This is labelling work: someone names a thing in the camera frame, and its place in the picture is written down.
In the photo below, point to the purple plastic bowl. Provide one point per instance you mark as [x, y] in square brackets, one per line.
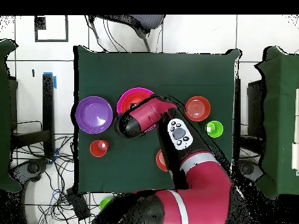
[93, 114]

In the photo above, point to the black metal post frame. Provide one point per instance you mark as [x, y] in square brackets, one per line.
[48, 105]

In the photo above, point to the green plastic cup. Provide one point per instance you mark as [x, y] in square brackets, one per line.
[104, 203]
[216, 130]

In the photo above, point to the small orange plastic bowl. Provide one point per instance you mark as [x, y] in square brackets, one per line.
[197, 108]
[161, 161]

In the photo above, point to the grey office chair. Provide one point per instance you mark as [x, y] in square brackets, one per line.
[144, 22]

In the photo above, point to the dark green table cloth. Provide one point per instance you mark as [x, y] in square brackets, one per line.
[151, 74]

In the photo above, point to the black floor box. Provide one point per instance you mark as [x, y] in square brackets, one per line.
[78, 205]

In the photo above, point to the orange plastic cup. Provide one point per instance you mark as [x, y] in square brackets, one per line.
[97, 150]

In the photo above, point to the dark green side cloth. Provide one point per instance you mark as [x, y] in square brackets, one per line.
[4, 116]
[280, 116]

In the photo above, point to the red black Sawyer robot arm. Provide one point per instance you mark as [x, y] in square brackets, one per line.
[203, 186]

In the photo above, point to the large orange plastic bowl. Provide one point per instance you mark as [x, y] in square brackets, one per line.
[130, 100]

